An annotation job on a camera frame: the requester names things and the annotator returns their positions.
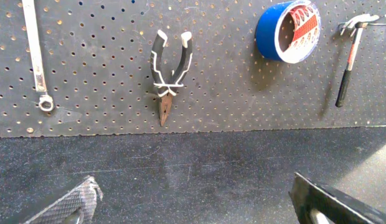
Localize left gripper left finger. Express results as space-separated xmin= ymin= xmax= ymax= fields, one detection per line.
xmin=22 ymin=175 xmax=105 ymax=224

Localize black pegboard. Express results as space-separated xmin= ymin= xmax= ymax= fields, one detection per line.
xmin=0 ymin=0 xmax=386 ymax=139

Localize hammer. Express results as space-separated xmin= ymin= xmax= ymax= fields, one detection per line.
xmin=334 ymin=13 xmax=381 ymax=109

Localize roll of blue tape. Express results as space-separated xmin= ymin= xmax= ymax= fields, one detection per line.
xmin=255 ymin=0 xmax=322 ymax=65

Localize wrench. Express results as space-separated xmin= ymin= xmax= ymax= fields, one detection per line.
xmin=21 ymin=0 xmax=55 ymax=113

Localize black and white pliers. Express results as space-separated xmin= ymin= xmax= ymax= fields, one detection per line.
xmin=149 ymin=29 xmax=194 ymax=128

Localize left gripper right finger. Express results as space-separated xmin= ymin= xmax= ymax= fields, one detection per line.
xmin=288 ymin=172 xmax=386 ymax=224

